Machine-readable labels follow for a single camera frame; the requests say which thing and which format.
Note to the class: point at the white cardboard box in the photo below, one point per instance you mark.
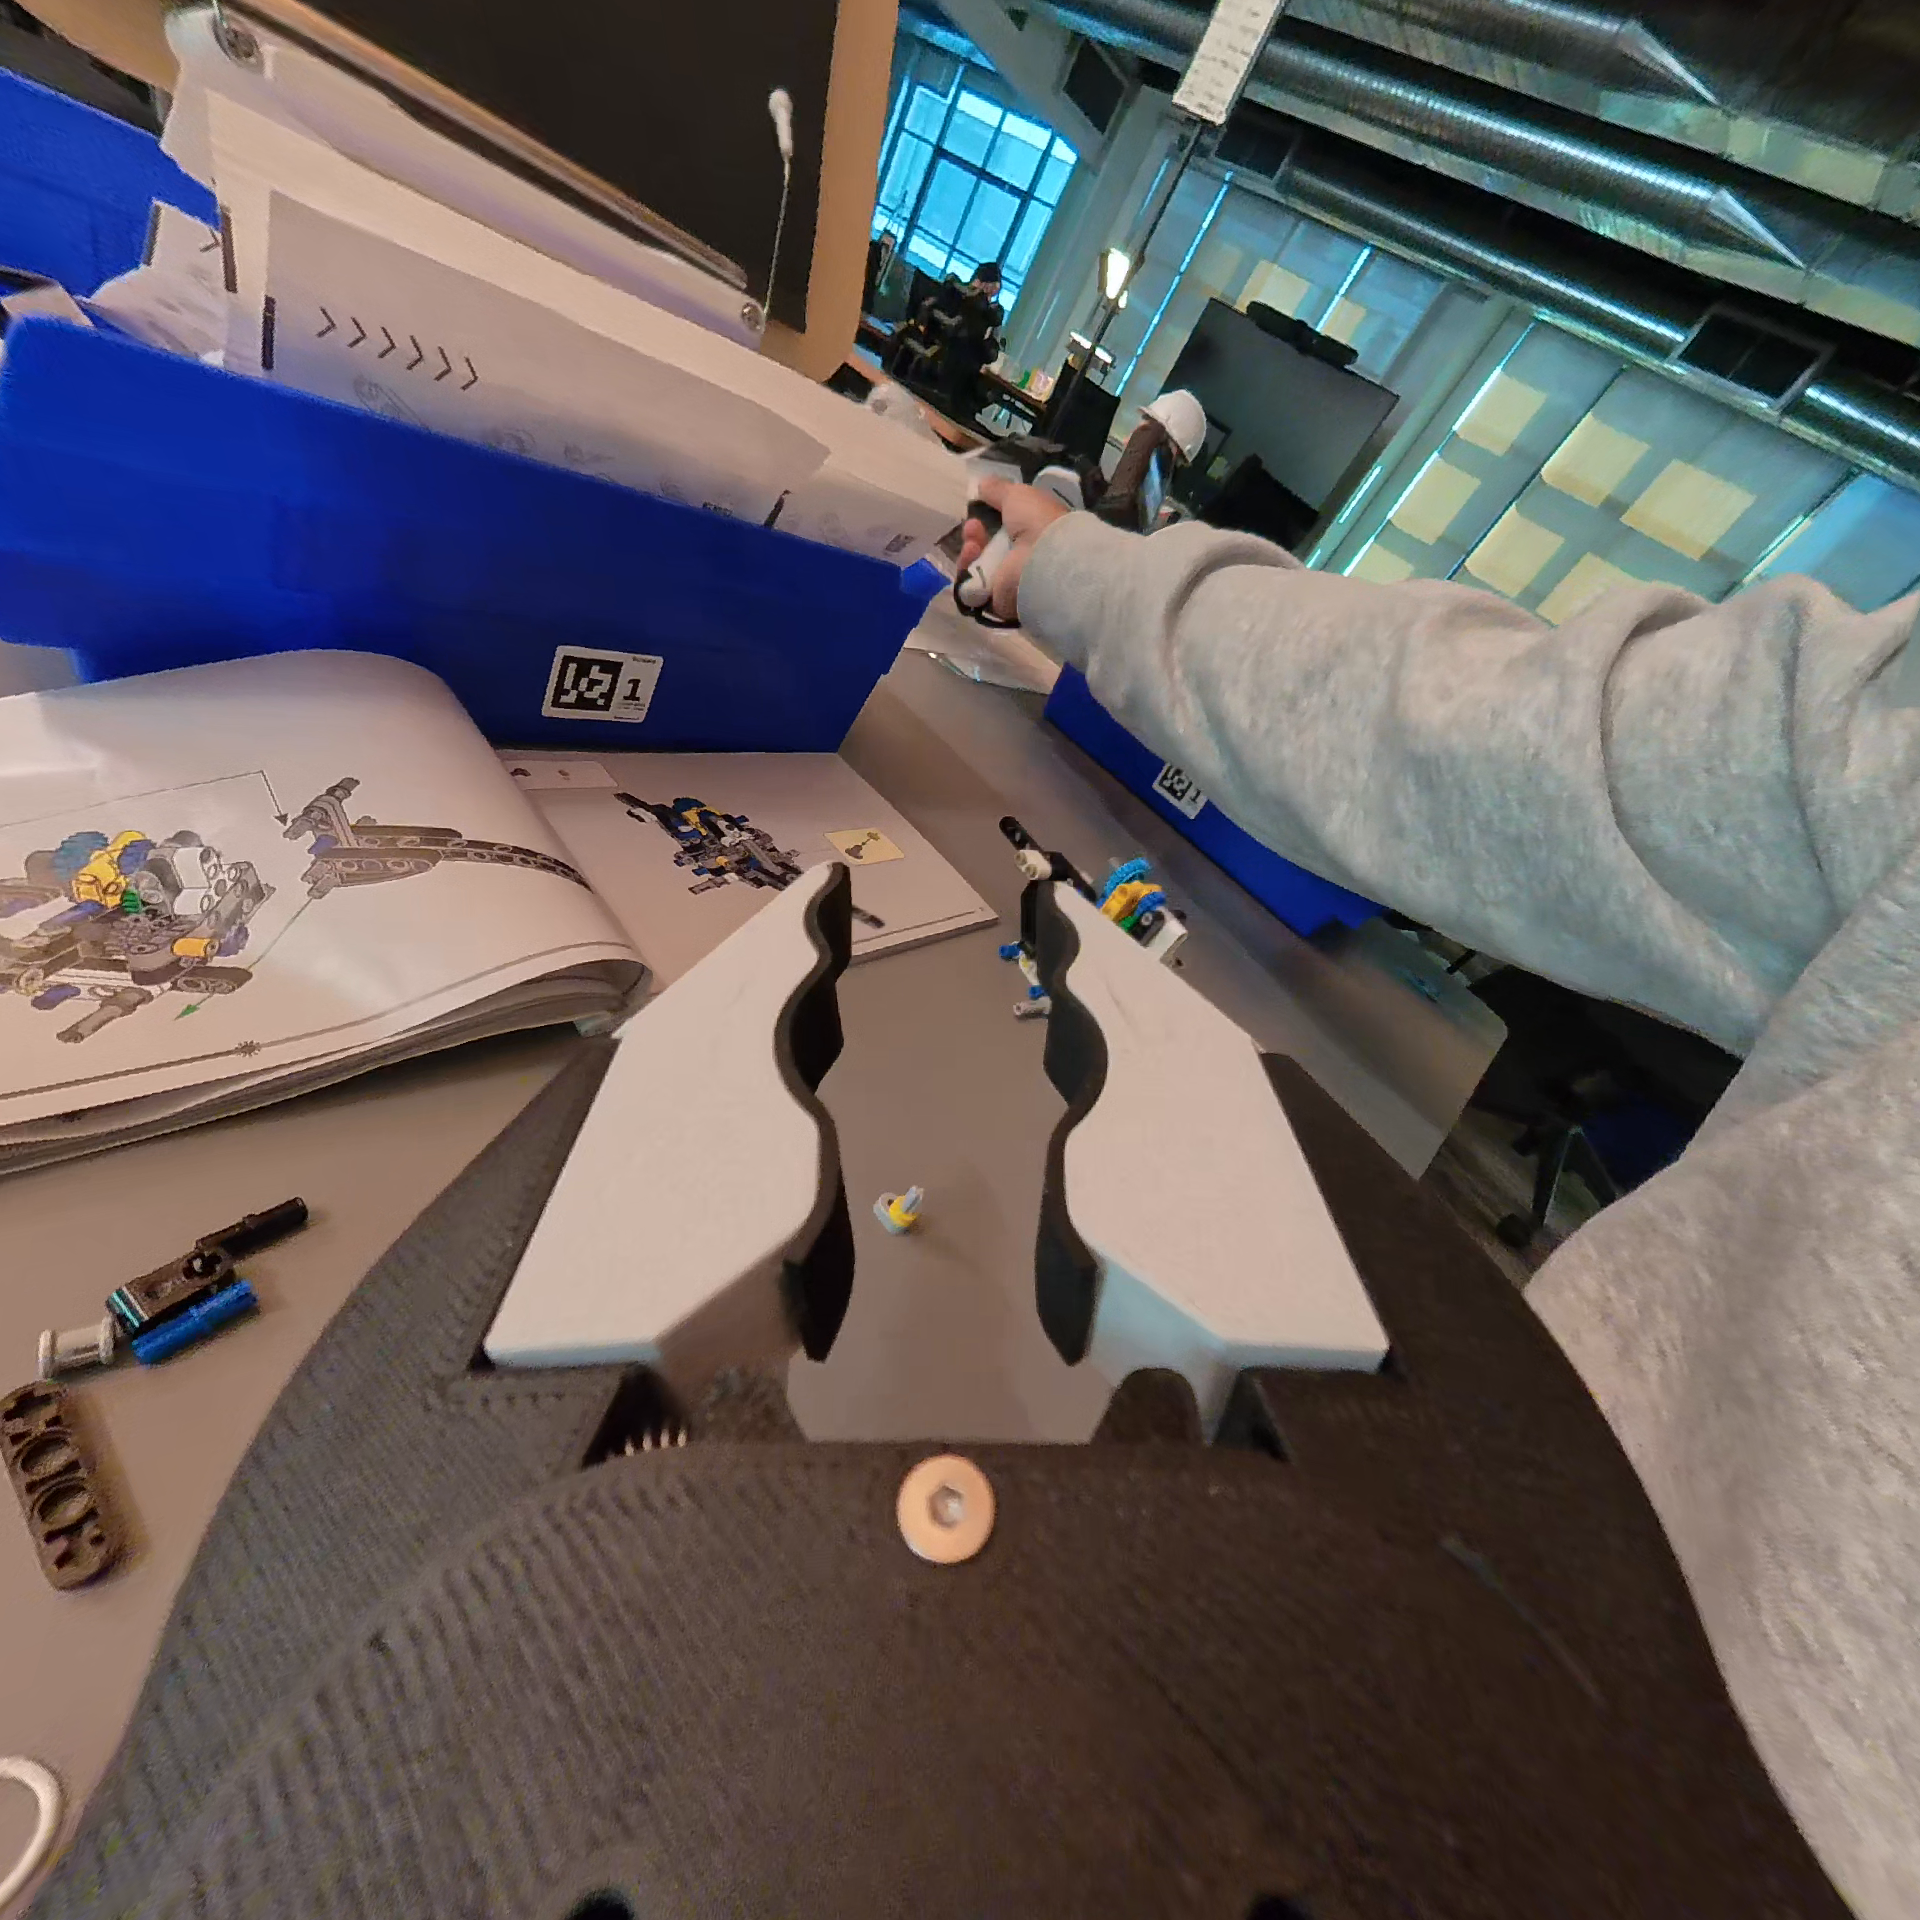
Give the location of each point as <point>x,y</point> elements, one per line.
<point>523,361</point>

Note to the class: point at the short black lego beam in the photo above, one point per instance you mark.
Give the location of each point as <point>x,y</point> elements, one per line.
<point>59,1484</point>

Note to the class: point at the small yellow lego bush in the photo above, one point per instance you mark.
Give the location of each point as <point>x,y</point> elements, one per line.
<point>902,1210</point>

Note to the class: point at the white hanging sign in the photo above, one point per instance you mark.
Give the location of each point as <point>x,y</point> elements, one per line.
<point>1224,60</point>

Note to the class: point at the person's right forearm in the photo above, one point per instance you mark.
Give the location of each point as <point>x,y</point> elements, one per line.
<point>1349,706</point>

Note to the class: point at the small black blue lego assembly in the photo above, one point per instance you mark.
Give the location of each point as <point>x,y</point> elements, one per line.
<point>182,1290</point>

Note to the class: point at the small blue storage bin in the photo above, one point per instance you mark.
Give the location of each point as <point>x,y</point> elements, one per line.
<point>1243,839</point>

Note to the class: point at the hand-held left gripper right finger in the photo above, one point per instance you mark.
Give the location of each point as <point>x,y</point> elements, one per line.
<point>1214,1186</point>

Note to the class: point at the person's right hand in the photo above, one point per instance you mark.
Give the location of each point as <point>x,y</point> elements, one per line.
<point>1042,518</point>

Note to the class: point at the black board wooden frame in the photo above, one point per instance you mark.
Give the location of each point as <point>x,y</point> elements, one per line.
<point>600,121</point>

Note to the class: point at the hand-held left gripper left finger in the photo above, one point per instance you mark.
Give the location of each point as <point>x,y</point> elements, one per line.
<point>674,1172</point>

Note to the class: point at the open lego instruction booklet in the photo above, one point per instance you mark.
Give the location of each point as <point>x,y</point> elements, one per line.
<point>375,751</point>

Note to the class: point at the multicoloured lego gear model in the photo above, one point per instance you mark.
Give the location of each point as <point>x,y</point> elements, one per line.
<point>1131,902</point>

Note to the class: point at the black television screen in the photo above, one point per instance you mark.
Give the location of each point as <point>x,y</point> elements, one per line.
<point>1277,405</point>

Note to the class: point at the large blue storage bin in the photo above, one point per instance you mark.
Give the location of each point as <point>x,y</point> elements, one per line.
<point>375,557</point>

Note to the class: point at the person's grey sweatshirt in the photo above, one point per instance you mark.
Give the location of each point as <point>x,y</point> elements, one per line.
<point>1800,1350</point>

